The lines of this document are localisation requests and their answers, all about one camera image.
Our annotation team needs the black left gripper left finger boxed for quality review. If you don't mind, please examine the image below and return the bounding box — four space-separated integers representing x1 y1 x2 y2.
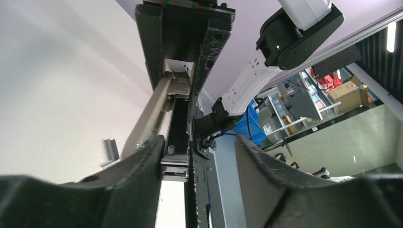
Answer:
0 135 164 228

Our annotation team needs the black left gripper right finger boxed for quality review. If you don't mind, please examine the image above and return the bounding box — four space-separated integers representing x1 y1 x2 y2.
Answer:
235 135 403 228

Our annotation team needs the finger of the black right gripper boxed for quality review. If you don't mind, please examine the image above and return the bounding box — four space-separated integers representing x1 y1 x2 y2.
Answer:
189 17 232 104
135 4 164 89

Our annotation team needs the silver staple strip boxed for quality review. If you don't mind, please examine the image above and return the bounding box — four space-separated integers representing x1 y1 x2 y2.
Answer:
101 139 120 170

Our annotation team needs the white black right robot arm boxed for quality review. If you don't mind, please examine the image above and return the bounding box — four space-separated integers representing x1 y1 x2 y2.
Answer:
134 0 344 148

